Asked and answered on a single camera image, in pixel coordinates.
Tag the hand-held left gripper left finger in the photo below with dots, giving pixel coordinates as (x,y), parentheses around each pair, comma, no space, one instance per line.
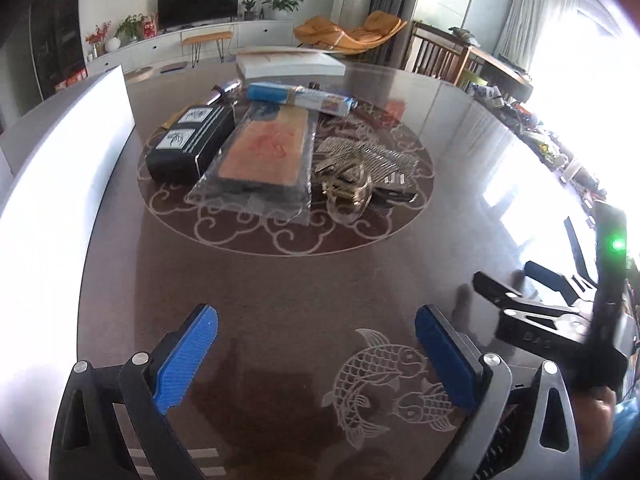
(185,360)

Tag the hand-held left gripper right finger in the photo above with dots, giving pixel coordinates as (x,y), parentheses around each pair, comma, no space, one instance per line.
(447,355)

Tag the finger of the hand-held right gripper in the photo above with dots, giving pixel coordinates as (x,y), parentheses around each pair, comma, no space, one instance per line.
(545,272)
(540,325)

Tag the person's right forearm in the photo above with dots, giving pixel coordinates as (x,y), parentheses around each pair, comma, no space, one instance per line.
(627,445)

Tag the person's right hand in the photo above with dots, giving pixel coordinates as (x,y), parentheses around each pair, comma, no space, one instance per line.
(600,420)

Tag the pile of small household items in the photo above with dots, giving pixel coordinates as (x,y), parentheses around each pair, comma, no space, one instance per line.
(545,140)

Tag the black hair clip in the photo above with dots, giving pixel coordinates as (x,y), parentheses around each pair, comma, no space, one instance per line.
(395,195)

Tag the gold translucent hair claw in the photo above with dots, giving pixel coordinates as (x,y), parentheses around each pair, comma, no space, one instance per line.
(345,195)

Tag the wooden sideboard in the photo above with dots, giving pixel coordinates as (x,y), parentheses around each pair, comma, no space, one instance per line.
(500,67)

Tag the black box with white labels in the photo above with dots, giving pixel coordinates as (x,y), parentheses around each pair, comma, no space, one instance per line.
(200,150)

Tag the wooden box in plastic wrap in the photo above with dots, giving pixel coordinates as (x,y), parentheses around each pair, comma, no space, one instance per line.
(265,145)

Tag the wooden dining chair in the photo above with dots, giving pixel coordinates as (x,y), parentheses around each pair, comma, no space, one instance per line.
(430,55)

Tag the grey cloth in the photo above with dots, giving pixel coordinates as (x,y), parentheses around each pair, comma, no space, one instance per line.
(461,35)

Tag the white window curtain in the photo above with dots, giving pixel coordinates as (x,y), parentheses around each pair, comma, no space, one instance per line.
(535,20)

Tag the blue and white box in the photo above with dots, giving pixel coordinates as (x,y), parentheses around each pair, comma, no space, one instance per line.
(270,92)

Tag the round wooden stool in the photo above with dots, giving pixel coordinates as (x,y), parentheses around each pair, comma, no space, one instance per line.
(139,74)

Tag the carton with red boxes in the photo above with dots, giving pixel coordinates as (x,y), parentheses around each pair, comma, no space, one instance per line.
(75,79)

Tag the flat white box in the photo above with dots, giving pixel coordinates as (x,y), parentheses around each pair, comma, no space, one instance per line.
(290,65)

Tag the red flowers in white vase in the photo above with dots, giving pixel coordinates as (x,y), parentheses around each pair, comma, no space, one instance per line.
(112,44)

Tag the wooden bench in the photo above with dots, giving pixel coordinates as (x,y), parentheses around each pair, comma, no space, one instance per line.
(207,36)

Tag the orange lounge chair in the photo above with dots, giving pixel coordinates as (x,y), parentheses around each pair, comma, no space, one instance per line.
(325,30)

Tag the red gift box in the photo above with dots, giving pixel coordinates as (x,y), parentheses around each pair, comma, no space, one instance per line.
(150,27)

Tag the white television cabinet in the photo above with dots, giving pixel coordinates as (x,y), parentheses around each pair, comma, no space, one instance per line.
(270,32)

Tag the bushy green plant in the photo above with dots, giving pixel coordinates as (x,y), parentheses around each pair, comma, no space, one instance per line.
(131,25)

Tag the black flat screen television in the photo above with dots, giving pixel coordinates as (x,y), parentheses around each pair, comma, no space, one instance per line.
(197,2)

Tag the small green potted plant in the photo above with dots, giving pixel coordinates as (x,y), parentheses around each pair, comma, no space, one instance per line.
(249,7)

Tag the dark glass display cabinet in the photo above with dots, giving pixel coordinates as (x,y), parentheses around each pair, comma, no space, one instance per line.
(55,25)

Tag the large green potted plant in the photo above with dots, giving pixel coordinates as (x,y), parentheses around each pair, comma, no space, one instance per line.
(281,1)

